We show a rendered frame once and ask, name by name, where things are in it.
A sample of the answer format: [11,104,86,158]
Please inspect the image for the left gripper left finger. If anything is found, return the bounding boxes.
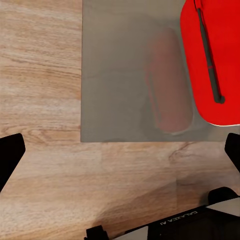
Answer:
[0,133,26,192]

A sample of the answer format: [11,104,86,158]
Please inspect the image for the radio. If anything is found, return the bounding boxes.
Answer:
[180,0,240,127]

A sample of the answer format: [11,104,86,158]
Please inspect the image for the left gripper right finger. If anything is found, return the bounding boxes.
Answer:
[225,133,240,172]

